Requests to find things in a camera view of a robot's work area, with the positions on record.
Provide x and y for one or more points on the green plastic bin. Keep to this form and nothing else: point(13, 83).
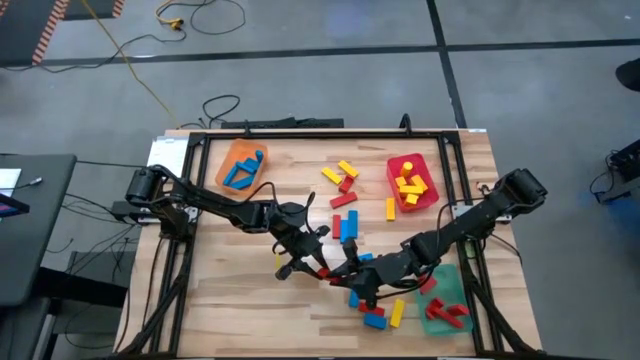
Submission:
point(457, 290)

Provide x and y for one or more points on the person's shoe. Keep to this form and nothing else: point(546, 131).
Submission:
point(630, 75)

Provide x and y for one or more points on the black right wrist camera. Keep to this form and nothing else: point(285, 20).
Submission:
point(351, 250)

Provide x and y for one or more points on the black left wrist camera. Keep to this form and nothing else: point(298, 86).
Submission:
point(322, 231)

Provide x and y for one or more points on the white paper sheet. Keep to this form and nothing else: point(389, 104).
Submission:
point(9, 179)

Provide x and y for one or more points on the black side table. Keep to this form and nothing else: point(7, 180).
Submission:
point(35, 250)

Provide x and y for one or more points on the dark tablet device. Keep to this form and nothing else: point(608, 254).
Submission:
point(11, 205)

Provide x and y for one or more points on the black mat orange striped edge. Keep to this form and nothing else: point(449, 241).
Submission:
point(92, 7)
point(20, 30)

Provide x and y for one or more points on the red wooden block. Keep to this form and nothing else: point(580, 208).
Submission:
point(457, 310)
point(433, 306)
point(343, 200)
point(336, 226)
point(380, 312)
point(346, 184)
point(448, 320)
point(428, 285)
point(324, 273)

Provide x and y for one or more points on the black lower shelf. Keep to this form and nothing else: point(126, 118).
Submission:
point(85, 285)

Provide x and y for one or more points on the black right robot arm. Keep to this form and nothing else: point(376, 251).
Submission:
point(475, 225)

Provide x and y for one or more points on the red plastic bin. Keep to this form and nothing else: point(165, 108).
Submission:
point(427, 165)

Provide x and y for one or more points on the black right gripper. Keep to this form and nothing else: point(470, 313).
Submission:
point(385, 272)

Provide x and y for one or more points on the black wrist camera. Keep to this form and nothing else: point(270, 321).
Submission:
point(351, 250)
point(322, 231)

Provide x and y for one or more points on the black power adapter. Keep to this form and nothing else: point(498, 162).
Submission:
point(122, 211)

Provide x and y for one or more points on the yellow wooden block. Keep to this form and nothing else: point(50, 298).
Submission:
point(331, 175)
point(397, 313)
point(411, 190)
point(406, 169)
point(420, 182)
point(348, 169)
point(411, 200)
point(400, 181)
point(390, 209)

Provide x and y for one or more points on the yellow tape tag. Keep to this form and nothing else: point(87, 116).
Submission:
point(278, 260)

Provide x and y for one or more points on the blue wooden block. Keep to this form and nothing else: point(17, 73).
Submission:
point(231, 175)
point(245, 166)
point(255, 166)
point(354, 299)
point(344, 232)
point(366, 256)
point(352, 223)
point(375, 321)
point(259, 156)
point(242, 183)

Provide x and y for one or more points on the white printed booklet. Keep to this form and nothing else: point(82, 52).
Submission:
point(167, 150)

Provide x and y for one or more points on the silver mounting bracket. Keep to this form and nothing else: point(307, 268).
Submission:
point(191, 214)
point(460, 210)

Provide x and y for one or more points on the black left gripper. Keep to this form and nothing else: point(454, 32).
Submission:
point(297, 232)

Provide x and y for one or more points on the orange plastic bin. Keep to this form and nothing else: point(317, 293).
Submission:
point(235, 152)

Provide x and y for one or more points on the black frame clamp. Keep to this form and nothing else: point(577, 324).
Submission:
point(406, 125)

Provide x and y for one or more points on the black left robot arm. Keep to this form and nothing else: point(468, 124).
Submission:
point(215, 207)

